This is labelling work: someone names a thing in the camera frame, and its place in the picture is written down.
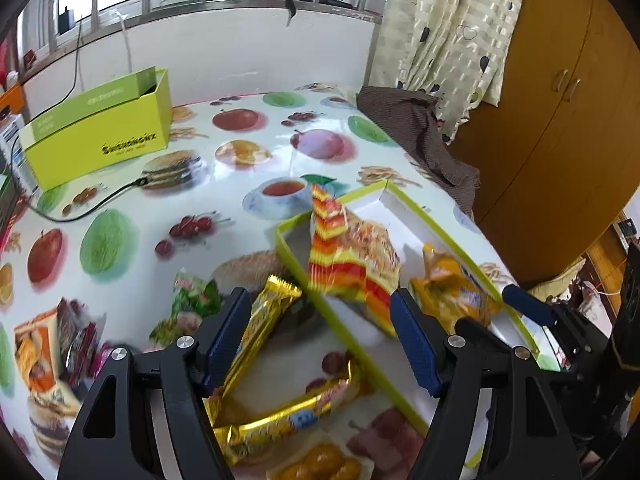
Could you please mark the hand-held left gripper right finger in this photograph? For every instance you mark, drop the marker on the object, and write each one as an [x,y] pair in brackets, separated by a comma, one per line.
[415,340]

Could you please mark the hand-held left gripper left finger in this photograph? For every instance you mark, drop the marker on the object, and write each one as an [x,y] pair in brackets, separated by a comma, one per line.
[230,340]

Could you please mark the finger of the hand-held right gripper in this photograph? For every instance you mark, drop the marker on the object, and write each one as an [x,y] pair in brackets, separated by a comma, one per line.
[527,305]
[480,332]

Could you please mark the yellow snack bag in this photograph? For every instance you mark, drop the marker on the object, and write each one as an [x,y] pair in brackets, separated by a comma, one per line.
[450,295]

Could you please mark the gold wafer bar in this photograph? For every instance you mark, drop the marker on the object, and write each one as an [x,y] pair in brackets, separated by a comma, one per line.
[285,422]
[270,310]

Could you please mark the green snack packet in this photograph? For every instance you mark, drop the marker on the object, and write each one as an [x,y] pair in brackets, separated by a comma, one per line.
[187,305]

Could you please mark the shallow lime green tray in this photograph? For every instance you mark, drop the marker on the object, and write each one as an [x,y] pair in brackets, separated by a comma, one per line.
[435,230]

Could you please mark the orange striped snack bag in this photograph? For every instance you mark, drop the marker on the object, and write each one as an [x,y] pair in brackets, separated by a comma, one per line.
[330,255]

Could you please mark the dark red snack packet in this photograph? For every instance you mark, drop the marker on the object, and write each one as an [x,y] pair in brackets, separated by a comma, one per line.
[75,340]

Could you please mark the orange snack packet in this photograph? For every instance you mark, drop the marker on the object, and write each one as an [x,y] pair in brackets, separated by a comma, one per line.
[35,355]

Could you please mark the pale yellow cloth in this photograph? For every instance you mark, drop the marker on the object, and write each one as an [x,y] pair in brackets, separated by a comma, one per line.
[555,280]

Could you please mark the wooden wardrobe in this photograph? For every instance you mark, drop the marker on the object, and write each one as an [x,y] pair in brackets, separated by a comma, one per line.
[550,135]

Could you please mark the brown cloth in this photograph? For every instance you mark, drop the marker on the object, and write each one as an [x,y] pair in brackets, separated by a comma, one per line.
[415,125]

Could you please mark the lime green cardboard box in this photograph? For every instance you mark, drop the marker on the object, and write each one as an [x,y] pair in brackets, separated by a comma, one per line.
[100,145]

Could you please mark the cream heart-print curtain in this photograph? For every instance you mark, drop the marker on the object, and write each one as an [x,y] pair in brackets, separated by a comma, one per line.
[450,20]

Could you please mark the orange box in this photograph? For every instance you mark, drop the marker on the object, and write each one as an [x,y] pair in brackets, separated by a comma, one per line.
[10,97]

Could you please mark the metal window railing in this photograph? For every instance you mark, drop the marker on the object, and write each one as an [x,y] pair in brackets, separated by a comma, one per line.
[200,7]

